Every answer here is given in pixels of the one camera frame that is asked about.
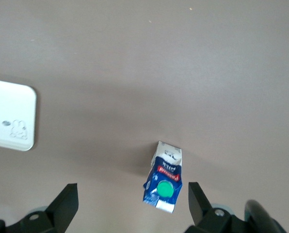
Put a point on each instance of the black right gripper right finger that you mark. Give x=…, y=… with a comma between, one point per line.
x=207, y=221

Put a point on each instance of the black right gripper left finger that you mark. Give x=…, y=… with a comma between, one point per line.
x=59, y=213

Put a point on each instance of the blue milk carton green cap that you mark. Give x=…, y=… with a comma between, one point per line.
x=165, y=177

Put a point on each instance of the beige plastic tray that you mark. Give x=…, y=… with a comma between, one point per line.
x=11, y=114

